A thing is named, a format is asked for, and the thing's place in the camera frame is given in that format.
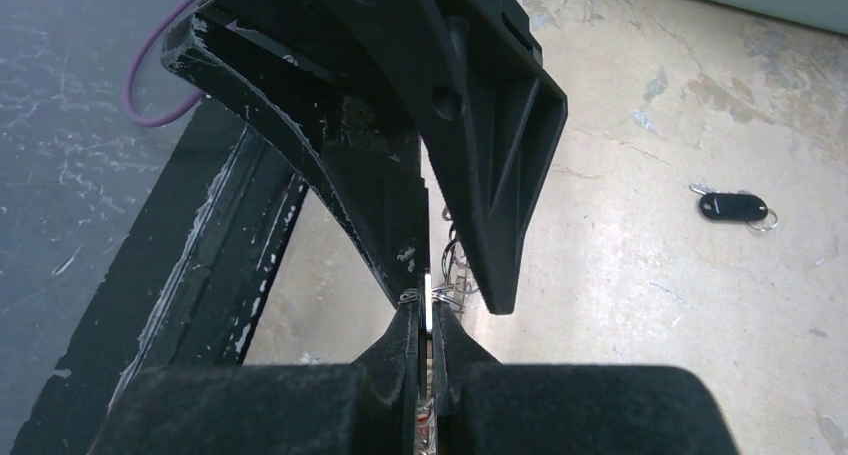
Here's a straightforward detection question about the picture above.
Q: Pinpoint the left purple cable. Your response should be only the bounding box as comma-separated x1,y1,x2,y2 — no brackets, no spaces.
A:
123,0,213,129

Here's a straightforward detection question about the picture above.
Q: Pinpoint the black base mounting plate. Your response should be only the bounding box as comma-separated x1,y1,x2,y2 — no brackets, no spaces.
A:
10,100,307,454

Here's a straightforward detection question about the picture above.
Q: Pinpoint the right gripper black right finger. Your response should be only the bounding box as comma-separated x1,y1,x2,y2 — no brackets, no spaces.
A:
433,303,739,454

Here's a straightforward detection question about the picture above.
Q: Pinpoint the black plastic key tag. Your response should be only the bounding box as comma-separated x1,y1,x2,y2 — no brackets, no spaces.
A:
698,192,769,222

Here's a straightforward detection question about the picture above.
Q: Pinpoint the large keyring with keys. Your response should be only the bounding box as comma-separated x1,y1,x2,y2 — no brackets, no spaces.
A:
399,206,479,454

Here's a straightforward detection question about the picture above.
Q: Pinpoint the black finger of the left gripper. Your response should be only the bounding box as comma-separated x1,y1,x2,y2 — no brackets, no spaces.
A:
161,13,429,306
212,0,568,315

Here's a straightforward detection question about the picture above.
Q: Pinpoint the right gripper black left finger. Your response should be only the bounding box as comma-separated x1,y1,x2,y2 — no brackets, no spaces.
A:
91,304,419,454

